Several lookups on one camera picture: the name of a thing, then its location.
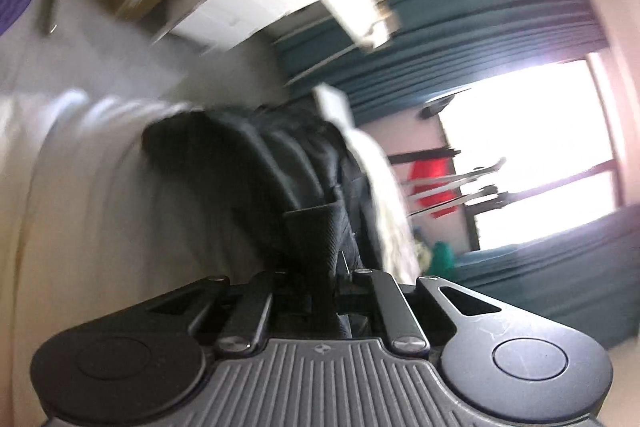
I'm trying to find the black garment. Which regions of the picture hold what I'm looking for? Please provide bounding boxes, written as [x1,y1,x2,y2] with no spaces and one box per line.
[142,106,383,338]

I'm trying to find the green garment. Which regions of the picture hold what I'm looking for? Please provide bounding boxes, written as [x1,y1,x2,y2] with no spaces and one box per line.
[426,242,456,280]

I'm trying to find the pastel bed sheet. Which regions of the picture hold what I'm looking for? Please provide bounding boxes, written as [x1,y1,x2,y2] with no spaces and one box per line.
[0,20,426,427]

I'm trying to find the metal drying rack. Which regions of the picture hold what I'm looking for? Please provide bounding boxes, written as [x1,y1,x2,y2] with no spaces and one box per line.
[387,146,511,220]

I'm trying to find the red cloth on rack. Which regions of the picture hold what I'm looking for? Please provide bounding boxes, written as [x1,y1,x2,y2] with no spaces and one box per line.
[405,158,454,213]

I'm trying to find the teal curtain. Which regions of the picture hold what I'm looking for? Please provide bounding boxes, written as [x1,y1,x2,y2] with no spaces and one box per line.
[274,0,608,124]

